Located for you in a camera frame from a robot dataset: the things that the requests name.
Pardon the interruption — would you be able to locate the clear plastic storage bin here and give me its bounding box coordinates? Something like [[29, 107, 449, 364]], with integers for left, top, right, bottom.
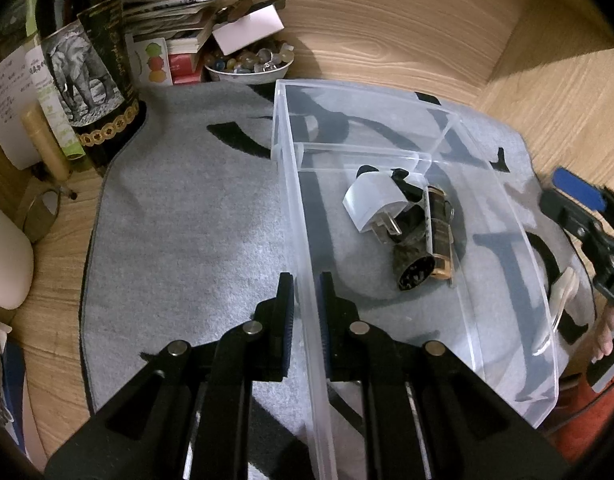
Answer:
[[272, 79, 558, 479]]

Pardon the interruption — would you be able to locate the grey mat with black letters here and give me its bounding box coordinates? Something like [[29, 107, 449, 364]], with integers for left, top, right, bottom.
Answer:
[[79, 79, 601, 480]]

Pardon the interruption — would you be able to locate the fruit picture box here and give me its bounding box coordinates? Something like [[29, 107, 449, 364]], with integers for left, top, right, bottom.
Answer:
[[128, 37, 173, 88]]

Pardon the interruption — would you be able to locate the white power plug adapter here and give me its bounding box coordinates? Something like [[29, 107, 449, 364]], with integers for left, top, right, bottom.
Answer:
[[343, 170, 408, 237]]

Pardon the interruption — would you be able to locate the tan wooden stick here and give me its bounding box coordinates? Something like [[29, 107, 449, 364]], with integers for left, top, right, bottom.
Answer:
[[20, 101, 70, 182]]

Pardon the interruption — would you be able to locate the white bowl of stones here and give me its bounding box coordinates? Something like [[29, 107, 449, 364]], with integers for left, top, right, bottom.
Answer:
[[203, 39, 295, 86]]

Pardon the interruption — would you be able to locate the white handwritten note sheet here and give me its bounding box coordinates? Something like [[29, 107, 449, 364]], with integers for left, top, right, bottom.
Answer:
[[0, 47, 41, 170]]

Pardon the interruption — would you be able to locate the person's right hand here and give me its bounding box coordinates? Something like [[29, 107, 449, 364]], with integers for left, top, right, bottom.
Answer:
[[592, 304, 614, 363]]

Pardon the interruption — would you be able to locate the dark wine bottle elephant label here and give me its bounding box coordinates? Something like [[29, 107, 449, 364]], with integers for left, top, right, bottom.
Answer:
[[36, 0, 146, 174]]

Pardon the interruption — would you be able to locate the white small cardboard box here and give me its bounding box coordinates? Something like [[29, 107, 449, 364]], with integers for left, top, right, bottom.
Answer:
[[212, 4, 284, 54]]

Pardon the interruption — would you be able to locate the stack of books and papers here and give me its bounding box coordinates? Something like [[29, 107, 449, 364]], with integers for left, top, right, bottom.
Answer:
[[124, 0, 217, 84]]

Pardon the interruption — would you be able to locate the green white tube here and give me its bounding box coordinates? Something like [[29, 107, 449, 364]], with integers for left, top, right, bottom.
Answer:
[[25, 41, 84, 160]]

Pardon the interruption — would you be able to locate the dark round camouflage object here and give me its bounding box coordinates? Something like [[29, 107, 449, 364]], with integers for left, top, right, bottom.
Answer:
[[390, 205, 435, 292]]

